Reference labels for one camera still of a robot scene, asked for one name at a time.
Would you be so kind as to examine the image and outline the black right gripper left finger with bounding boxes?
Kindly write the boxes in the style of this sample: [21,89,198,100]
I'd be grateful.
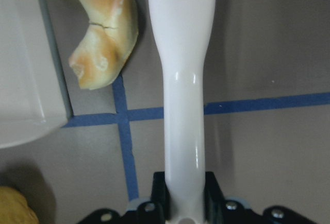
[127,171,170,223]

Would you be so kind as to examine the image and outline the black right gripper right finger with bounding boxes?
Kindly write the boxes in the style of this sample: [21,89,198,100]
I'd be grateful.
[204,171,248,223]

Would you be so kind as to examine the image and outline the beige plastic dustpan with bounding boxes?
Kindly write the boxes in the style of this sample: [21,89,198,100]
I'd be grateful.
[1,0,72,148]

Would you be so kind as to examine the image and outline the white hand brush black bristles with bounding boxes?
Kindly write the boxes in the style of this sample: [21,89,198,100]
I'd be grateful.
[148,0,216,223]

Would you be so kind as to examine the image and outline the yellow potato toy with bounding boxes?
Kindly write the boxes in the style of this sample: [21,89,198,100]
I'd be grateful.
[1,186,39,224]

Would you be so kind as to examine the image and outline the croissant bread toy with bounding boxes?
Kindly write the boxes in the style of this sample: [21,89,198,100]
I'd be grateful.
[69,0,139,90]

